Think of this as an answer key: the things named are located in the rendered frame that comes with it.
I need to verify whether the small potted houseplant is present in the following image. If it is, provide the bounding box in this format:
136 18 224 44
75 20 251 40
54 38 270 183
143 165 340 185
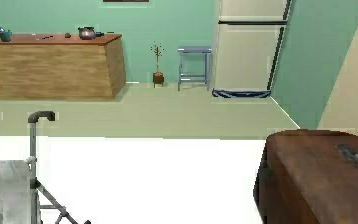
150 41 165 89

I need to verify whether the blue grey stool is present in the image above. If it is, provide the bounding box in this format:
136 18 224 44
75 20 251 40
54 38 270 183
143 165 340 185
177 45 213 92

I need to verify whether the white fridge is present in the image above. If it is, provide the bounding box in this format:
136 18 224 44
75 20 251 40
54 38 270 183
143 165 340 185
212 0 293 99

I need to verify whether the silver kettle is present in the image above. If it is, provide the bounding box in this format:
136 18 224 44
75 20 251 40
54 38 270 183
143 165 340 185
77 26 105 41

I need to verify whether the wooden kitchen counter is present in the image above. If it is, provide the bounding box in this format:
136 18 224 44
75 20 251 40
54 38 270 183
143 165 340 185
0 32 127 100

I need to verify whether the dark brown wooden table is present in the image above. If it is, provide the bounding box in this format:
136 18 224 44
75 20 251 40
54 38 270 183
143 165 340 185
252 129 358 224

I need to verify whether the black fridge handle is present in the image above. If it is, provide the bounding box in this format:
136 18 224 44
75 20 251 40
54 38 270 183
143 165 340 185
267 26 285 91
282 0 293 21

